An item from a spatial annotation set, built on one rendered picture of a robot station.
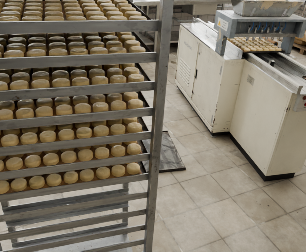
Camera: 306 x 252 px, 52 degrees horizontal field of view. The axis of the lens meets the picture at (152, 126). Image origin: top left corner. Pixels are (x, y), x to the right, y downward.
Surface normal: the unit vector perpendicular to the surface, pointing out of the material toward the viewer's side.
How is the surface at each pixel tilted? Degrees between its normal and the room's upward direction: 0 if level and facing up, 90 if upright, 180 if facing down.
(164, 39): 90
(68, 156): 0
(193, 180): 0
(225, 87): 90
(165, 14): 90
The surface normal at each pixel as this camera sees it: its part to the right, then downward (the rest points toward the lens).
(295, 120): 0.23, 0.51
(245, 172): 0.06, -0.85
